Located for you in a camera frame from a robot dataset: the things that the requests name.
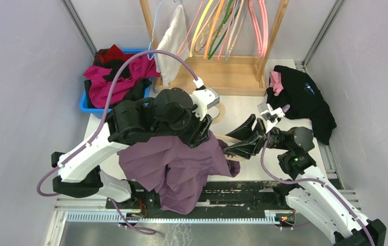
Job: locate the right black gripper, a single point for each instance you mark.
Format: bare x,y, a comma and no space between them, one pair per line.
250,146

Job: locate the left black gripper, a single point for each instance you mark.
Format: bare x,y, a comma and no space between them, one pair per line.
200,133

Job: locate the purple garment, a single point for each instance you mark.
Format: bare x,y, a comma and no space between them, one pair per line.
175,171

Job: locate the white skirt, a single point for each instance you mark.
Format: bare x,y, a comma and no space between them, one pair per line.
172,41

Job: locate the beige wooden hanger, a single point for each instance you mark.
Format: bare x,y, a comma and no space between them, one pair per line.
221,114

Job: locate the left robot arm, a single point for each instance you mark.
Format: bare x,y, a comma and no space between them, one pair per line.
173,112

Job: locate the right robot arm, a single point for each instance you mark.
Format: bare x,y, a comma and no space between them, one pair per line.
307,190

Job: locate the wooden hanger rack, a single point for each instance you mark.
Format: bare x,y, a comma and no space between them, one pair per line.
239,76

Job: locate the pink hanger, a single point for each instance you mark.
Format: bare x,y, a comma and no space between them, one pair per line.
261,28

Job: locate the orange hanger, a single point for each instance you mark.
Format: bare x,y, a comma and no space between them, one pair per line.
213,26

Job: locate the yellow hanger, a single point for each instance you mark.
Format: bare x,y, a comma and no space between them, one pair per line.
199,25

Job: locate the pink garment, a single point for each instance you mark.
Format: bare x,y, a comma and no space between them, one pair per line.
276,82

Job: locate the black garment pile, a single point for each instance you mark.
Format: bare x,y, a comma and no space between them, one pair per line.
305,100

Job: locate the blue plastic bin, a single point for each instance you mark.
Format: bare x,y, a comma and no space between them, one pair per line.
89,107

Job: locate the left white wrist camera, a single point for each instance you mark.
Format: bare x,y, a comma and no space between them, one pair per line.
204,97

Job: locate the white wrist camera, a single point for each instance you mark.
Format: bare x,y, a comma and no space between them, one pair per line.
271,116
204,97

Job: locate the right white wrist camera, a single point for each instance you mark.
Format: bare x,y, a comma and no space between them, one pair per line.
271,116

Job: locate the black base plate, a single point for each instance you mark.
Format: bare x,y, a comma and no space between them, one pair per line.
218,200

